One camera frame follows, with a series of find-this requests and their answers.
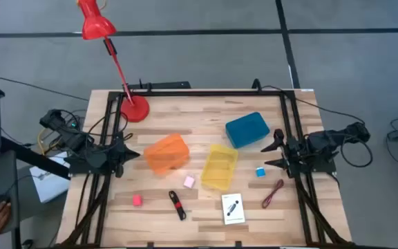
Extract yellow cable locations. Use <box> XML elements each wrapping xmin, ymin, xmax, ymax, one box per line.
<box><xmin>37</xmin><ymin>127</ymin><xmax>61</xmax><ymax>156</ymax></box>

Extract red desk lamp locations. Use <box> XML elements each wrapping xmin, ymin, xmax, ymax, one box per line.
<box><xmin>76</xmin><ymin>0</ymin><xmax>151</xmax><ymax>123</ymax></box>

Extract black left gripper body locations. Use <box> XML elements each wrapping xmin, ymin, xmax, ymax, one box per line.
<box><xmin>111</xmin><ymin>131</ymin><xmax>127</xmax><ymax>179</ymax></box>

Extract blue plastic bin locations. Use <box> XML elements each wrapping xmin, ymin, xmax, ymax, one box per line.
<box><xmin>225</xmin><ymin>111</ymin><xmax>271</xmax><ymax>149</ymax></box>

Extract white printed booklet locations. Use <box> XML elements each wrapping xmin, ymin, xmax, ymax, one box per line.
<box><xmin>220</xmin><ymin>192</ymin><xmax>246</xmax><ymax>225</ymax></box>

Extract white paper sheet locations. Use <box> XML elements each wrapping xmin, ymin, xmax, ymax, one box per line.
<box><xmin>29</xmin><ymin>151</ymin><xmax>71</xmax><ymax>204</ymax></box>

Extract black aluminium table frame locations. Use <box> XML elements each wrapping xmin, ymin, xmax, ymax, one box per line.
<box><xmin>55</xmin><ymin>88</ymin><xmax>355</xmax><ymax>249</ymax></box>

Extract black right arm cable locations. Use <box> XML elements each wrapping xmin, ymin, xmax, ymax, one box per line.
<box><xmin>339</xmin><ymin>133</ymin><xmax>374</xmax><ymax>169</ymax></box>

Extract yellow plastic bin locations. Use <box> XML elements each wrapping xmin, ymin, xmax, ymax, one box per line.
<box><xmin>200</xmin><ymin>143</ymin><xmax>239</xmax><ymax>192</ymax></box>

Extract orange plastic bin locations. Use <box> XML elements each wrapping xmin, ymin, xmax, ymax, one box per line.
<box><xmin>143</xmin><ymin>133</ymin><xmax>191</xmax><ymax>176</ymax></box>

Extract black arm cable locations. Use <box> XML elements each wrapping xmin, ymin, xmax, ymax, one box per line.
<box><xmin>339</xmin><ymin>133</ymin><xmax>374</xmax><ymax>169</ymax></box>
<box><xmin>81</xmin><ymin>109</ymin><xmax>134</xmax><ymax>142</ymax></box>

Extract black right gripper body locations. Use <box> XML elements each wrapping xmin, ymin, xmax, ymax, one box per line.
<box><xmin>284</xmin><ymin>136</ymin><xmax>307</xmax><ymax>179</ymax></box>

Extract black floor cable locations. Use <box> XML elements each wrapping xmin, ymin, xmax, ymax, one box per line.
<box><xmin>0</xmin><ymin>77</ymin><xmax>90</xmax><ymax>102</ymax></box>

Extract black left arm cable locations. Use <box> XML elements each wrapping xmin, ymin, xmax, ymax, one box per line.
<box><xmin>81</xmin><ymin>109</ymin><xmax>134</xmax><ymax>142</ymax></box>

